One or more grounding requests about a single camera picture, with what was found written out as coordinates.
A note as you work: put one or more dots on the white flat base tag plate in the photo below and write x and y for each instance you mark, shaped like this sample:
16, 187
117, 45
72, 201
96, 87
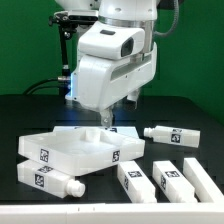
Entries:
124, 130

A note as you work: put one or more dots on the white square desk top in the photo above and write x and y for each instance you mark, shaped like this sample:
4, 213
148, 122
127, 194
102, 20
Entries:
80, 151

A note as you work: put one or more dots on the black camera on stand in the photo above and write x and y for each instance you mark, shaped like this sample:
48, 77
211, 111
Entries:
68, 22

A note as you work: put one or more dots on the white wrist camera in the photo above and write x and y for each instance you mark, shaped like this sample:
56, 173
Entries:
111, 42

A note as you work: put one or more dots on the white L-shaped fence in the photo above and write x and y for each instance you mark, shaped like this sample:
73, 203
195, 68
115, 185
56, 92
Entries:
101, 213

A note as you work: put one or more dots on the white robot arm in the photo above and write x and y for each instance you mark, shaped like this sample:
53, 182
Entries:
120, 13

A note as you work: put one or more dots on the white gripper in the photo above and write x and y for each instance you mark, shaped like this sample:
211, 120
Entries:
98, 83

